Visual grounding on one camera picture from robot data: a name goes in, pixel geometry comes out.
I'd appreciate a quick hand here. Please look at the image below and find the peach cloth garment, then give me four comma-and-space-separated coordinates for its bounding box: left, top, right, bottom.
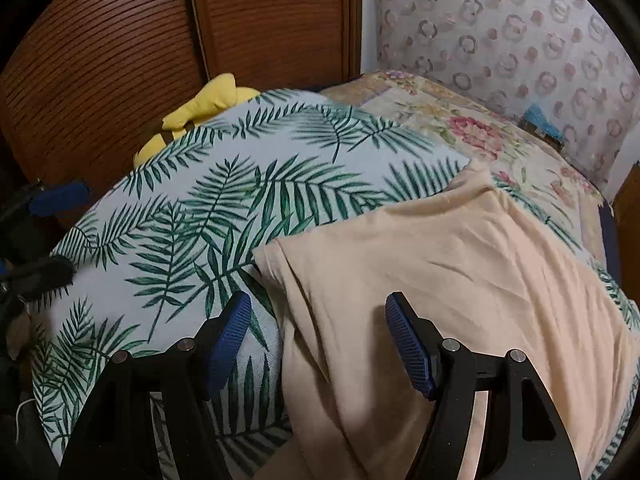
255, 162, 639, 479

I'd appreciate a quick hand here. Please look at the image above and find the palm leaf print blanket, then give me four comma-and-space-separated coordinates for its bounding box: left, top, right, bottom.
32, 90, 639, 479

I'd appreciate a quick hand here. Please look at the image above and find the brown louvered wardrobe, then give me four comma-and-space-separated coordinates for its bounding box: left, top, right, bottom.
1, 0, 362, 194

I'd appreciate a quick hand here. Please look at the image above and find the yellow Pikachu plush toy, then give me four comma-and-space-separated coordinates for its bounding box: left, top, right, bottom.
132, 73, 260, 168

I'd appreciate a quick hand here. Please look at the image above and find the wooden sideboard cabinet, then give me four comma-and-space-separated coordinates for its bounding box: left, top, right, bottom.
614, 162, 640, 302

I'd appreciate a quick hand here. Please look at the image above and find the dark blue mattress edge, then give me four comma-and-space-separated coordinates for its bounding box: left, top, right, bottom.
599, 200, 622, 285

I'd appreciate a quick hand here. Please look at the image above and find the floral bed sheet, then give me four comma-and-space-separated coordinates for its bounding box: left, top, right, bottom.
321, 70, 608, 268

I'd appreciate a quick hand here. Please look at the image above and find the blue box on headboard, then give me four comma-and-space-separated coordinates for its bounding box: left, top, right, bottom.
518, 104, 564, 152

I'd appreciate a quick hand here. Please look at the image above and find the patterned headboard cover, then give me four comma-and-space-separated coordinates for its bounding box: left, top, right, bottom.
378, 0, 639, 188

